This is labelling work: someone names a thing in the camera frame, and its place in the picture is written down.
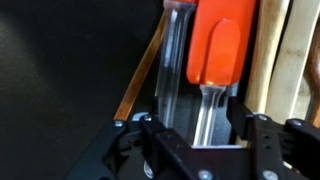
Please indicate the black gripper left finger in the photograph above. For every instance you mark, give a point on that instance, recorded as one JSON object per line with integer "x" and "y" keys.
{"x": 153, "y": 130}

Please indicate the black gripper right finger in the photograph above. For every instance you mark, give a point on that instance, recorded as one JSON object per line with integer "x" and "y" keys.
{"x": 246, "y": 124}

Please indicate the light wooden spatula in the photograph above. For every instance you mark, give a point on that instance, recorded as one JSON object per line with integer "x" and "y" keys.
{"x": 284, "y": 34}

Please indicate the copper brown thin utensil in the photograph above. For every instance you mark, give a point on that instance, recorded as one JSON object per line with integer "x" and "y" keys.
{"x": 141, "y": 72}

